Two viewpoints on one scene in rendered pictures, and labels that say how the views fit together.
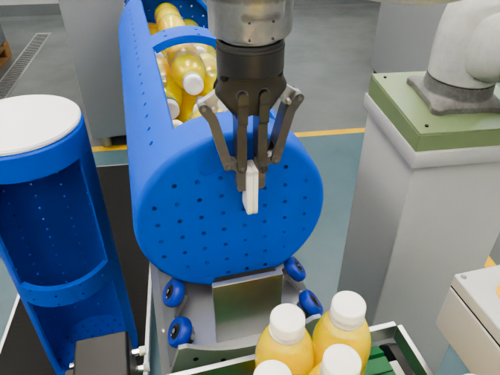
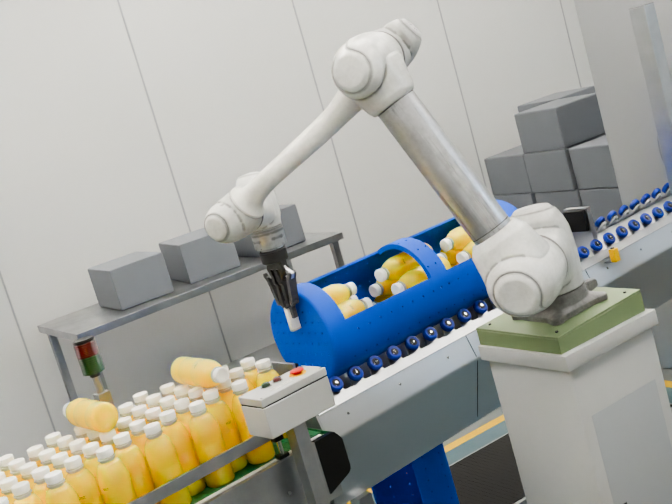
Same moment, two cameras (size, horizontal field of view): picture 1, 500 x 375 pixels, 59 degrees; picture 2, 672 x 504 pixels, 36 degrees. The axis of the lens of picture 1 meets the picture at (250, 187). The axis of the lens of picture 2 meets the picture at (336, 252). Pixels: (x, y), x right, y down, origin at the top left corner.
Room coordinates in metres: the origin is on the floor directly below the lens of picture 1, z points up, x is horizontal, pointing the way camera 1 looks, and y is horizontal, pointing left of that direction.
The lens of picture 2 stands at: (-0.40, -2.64, 1.78)
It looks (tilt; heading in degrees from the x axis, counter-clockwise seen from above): 10 degrees down; 68
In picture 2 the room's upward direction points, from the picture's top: 16 degrees counter-clockwise
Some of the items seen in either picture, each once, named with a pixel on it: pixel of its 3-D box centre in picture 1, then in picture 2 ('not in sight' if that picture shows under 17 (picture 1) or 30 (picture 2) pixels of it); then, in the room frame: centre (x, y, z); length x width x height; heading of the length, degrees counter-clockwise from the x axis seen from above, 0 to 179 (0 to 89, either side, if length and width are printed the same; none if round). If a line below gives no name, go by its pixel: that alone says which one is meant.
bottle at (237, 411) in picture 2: not in sight; (251, 423); (0.22, -0.22, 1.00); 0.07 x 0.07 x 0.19
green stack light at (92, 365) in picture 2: not in sight; (91, 363); (-0.04, 0.26, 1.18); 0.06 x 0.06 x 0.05
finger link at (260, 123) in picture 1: (260, 127); (286, 287); (0.48, -0.01, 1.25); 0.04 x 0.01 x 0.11; 15
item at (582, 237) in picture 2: not in sight; (580, 229); (1.71, 0.34, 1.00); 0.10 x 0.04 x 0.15; 105
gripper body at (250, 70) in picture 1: (250, 76); (276, 264); (0.48, 0.00, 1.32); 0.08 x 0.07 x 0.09; 105
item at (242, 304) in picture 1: (246, 303); (291, 382); (0.42, 0.00, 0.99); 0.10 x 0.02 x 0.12; 105
